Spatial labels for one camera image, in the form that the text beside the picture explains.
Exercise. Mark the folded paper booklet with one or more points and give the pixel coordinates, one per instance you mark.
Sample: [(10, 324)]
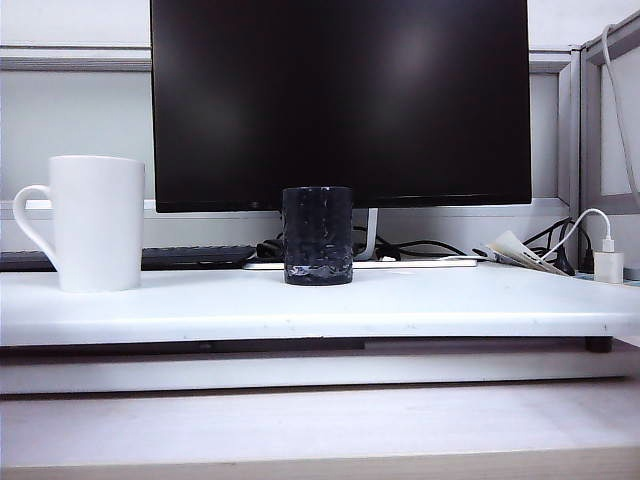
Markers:
[(520, 252)]

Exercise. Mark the black power adapter brick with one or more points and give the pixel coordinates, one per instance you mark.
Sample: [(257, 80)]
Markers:
[(358, 247)]

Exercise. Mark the black AOC computer monitor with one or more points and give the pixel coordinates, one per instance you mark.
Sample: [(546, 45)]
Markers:
[(340, 100)]

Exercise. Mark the black textured cup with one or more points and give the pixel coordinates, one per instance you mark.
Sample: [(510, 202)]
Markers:
[(317, 235)]

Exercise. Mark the black keyboard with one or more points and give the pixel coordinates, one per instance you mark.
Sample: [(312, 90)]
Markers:
[(200, 256)]

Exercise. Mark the grey framed office partition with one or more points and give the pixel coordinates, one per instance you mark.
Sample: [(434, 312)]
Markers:
[(75, 115), (590, 125)]

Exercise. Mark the white raised platform board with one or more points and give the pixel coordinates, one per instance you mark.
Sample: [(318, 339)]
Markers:
[(320, 305)]

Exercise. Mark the black platform foot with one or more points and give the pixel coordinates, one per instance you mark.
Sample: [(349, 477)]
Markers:
[(599, 345)]

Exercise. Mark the white USB charger block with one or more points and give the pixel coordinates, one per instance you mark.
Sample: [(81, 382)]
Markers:
[(609, 267)]

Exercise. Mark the white ceramic mug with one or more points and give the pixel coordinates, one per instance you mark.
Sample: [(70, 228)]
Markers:
[(95, 225)]

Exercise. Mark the white monitor stand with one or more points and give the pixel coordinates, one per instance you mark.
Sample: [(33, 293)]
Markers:
[(372, 235)]

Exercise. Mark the black power plug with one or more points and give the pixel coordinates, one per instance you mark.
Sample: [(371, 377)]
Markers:
[(588, 261)]

